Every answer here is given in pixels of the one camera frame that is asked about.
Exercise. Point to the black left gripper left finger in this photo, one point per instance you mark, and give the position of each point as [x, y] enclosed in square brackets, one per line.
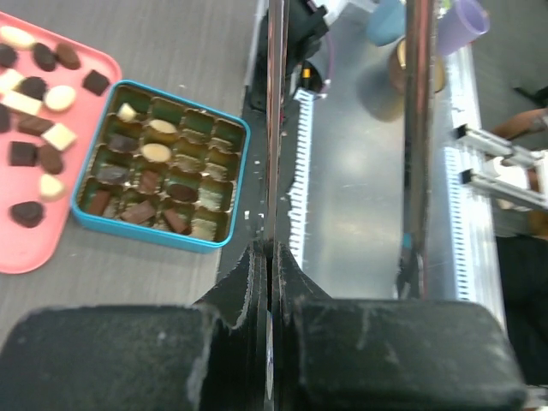
[210, 355]

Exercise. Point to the stainless steel tongs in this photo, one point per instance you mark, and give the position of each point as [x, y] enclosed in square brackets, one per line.
[421, 19]

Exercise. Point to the white cable duct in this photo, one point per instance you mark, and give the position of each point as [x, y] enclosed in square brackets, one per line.
[299, 189]

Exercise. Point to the gold plastic chocolate insert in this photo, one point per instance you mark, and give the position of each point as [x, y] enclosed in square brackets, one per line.
[160, 164]

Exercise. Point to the purple cup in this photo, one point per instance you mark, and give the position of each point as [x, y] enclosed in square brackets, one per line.
[463, 23]

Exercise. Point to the blue chocolate tin box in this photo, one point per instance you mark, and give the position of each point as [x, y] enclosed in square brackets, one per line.
[160, 167]

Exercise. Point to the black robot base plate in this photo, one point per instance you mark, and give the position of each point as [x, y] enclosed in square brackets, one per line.
[249, 220]

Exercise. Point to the blue cup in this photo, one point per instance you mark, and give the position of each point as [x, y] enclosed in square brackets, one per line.
[387, 23]

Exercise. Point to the pink tray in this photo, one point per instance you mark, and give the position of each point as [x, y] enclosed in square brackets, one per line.
[53, 91]

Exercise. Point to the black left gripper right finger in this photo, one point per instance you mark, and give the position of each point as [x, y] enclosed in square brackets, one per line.
[360, 354]

